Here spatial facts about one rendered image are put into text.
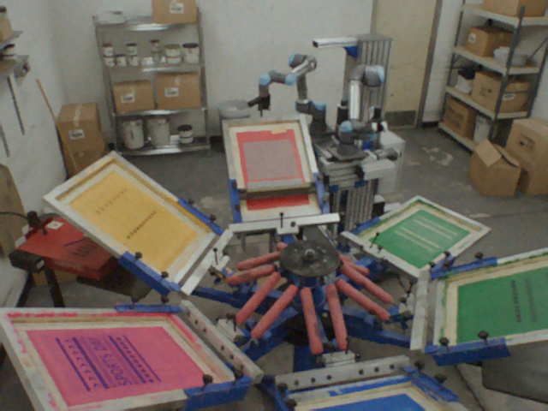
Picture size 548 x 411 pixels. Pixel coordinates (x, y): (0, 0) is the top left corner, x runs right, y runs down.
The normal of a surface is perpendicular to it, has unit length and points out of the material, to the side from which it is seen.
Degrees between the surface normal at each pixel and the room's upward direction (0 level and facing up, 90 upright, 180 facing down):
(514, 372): 0
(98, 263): 0
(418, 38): 90
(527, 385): 0
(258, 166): 32
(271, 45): 90
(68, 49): 90
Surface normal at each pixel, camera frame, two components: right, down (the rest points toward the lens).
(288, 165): 0.11, -0.46
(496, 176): -0.04, 0.51
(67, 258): 0.01, -0.86
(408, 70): 0.20, 0.50
